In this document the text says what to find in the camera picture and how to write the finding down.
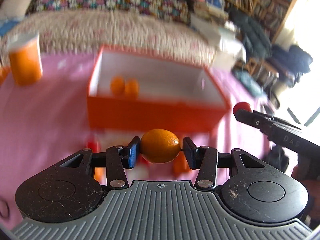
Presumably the person's right hand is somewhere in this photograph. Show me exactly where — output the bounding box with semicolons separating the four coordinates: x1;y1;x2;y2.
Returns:
291;164;320;228

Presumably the wooden bookshelf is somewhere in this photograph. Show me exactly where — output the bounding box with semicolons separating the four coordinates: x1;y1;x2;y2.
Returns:
224;0;298;43

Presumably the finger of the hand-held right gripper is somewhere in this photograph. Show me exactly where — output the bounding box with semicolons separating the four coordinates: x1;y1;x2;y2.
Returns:
233;108;274;136

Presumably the black ring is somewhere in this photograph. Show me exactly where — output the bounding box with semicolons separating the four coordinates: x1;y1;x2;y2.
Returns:
0;198;11;220

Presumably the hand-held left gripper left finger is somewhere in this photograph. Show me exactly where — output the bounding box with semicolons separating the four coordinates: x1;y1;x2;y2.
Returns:
60;136;140;190

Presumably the orange cardboard box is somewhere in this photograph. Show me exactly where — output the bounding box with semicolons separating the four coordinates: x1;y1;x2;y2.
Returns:
86;44;232;132

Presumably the blue cloth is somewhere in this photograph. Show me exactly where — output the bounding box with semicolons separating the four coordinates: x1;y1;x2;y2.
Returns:
0;19;21;37

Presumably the red cherry tomato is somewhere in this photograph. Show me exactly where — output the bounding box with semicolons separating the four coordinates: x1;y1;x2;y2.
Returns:
232;101;252;115

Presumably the small orange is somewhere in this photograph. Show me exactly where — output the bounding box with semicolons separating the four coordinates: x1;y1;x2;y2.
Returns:
140;129;181;164
110;76;125;96
173;159;192;175
94;167;106;185
124;78;139;97

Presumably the teal book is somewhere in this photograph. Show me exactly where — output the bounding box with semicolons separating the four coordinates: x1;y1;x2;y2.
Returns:
233;69;263;98

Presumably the white cloth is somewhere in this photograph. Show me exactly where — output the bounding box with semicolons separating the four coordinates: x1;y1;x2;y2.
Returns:
191;14;247;56

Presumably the quilted floral sofa cover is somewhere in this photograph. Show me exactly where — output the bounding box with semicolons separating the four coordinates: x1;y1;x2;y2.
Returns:
0;11;218;66

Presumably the small wooden table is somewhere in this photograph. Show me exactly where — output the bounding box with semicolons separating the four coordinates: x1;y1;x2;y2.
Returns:
246;57;280;81

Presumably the dark green jacket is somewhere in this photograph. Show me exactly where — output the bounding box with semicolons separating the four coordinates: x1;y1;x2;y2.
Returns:
228;7;273;56

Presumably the small red object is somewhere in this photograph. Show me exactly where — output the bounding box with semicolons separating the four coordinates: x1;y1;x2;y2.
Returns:
86;140;101;153

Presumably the pink tablecloth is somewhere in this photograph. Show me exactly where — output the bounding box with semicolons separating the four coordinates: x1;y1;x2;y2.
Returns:
0;52;300;232

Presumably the orange container white lid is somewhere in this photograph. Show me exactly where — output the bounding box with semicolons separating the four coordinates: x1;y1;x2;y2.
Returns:
6;33;43;86

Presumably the stack of books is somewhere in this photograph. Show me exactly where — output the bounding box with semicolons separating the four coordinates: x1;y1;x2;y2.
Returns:
192;0;226;19

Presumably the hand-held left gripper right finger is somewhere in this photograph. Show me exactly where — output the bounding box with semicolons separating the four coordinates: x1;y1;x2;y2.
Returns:
182;137;267;190

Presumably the dark blue padded coat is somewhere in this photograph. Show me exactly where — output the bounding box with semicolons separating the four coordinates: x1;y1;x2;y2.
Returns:
272;44;315;78

